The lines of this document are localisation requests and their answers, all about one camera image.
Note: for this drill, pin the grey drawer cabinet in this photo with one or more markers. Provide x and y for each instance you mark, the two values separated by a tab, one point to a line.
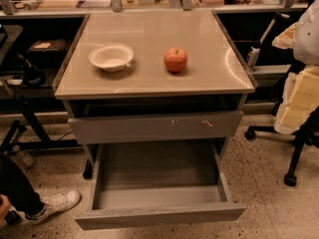
214	79

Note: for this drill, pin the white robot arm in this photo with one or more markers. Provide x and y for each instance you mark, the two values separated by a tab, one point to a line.
306	38

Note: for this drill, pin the black table frame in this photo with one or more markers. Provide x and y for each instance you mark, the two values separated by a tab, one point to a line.
28	107

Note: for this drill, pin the white paper bowl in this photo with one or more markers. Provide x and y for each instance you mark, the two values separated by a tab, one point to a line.
111	58

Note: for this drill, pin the person's hand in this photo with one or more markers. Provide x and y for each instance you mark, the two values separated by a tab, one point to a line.
4	208

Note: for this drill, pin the white sneaker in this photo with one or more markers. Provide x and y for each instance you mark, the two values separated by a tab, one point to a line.
54	205

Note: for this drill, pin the grey drawer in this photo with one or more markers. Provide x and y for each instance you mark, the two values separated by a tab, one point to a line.
155	127
141	184

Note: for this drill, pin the red apple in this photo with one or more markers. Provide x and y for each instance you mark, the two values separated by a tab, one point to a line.
175	59

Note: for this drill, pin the yellow foam padding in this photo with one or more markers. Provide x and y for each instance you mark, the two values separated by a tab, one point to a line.
300	100

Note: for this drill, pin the black box with label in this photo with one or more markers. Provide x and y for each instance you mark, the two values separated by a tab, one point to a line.
48	54

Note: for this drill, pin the black office chair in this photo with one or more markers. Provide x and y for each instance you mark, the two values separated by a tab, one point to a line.
307	134

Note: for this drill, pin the black trouser leg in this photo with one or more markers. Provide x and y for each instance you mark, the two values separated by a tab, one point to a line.
16	187

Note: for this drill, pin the white and black tool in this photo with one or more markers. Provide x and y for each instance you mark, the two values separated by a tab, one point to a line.
255	48

